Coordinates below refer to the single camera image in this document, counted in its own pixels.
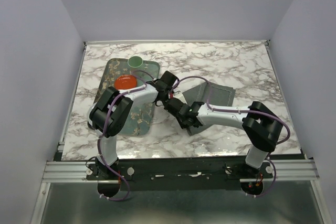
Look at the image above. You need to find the red saucer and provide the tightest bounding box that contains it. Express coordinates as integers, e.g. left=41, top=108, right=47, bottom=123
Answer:
left=114, top=74, right=137, bottom=90

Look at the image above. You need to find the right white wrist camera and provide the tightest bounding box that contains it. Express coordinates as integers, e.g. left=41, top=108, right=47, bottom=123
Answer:
left=173, top=90, right=187, bottom=103

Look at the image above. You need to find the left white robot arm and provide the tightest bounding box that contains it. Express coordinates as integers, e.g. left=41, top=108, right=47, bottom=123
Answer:
left=88, top=71, right=179, bottom=179

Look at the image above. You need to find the green floral tray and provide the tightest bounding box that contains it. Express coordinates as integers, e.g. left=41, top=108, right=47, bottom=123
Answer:
left=86, top=58, right=161, bottom=137

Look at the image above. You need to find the grey cloth napkin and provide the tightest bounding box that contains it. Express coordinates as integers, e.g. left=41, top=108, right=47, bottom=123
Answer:
left=182, top=82, right=236, bottom=136

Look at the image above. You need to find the aluminium frame rail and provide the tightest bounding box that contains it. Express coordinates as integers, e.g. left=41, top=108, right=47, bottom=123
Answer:
left=43, top=160, right=99, bottom=183

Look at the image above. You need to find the pale green cup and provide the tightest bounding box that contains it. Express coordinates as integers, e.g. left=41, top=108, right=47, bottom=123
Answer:
left=128, top=56, right=143, bottom=70

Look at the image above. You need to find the white scalloped plate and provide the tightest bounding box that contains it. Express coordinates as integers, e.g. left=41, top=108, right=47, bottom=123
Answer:
left=87, top=104, right=95, bottom=130

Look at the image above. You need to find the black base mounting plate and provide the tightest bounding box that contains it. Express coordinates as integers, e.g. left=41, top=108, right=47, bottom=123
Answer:
left=86, top=156, right=273, bottom=191

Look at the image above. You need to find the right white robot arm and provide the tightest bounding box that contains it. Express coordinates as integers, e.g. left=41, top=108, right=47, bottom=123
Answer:
left=163, top=98, right=284, bottom=178

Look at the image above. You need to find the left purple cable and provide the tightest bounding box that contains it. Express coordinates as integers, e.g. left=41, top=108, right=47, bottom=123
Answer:
left=97, top=70, right=155, bottom=201

